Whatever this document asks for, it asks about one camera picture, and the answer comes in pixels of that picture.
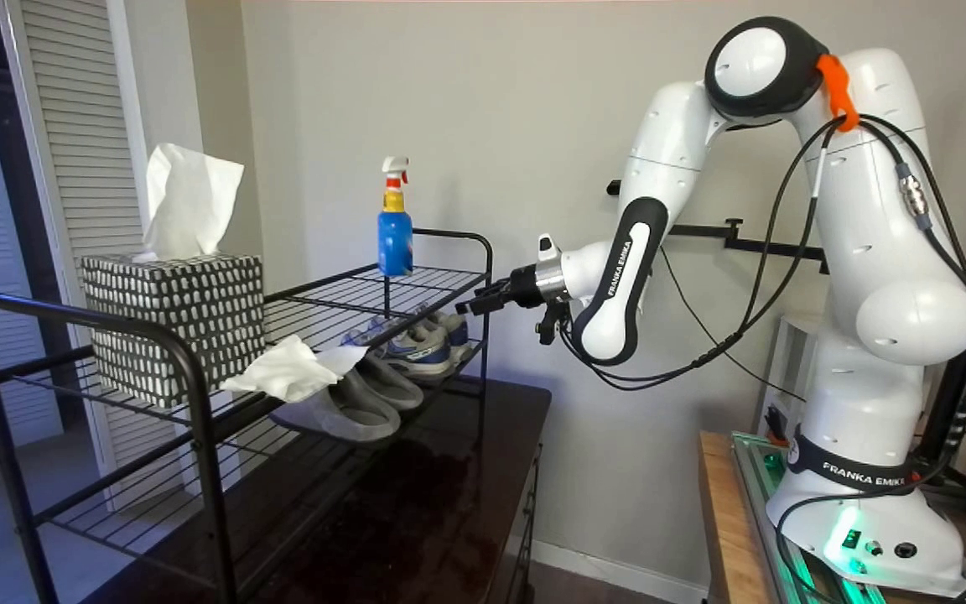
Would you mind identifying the crumpled white tissue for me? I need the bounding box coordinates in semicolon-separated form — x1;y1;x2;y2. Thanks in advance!
220;334;370;404

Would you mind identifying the black white patterned tissue box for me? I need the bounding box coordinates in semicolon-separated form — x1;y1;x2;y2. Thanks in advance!
80;253;267;410

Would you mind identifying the grey slipper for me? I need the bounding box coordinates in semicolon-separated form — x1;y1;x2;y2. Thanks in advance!
347;351;426;413
269;369;403;444

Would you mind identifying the black clamp bar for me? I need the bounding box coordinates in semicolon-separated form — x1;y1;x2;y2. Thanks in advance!
605;178;829;275

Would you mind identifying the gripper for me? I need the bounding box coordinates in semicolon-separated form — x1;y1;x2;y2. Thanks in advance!
455;265;545;319

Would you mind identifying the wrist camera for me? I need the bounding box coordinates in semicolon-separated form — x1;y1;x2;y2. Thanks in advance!
535;299;573;347

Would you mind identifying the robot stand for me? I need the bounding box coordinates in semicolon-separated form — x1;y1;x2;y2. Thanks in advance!
699;430;966;604

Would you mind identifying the black metal shoe rack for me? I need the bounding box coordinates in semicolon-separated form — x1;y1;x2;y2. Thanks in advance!
0;227;495;604

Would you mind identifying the blue grey sneaker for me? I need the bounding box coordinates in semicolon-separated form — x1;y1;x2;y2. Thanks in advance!
410;303;475;363
340;315;460;380

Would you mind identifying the blue spray bottle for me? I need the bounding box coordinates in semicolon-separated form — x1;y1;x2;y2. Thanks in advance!
377;155;415;279

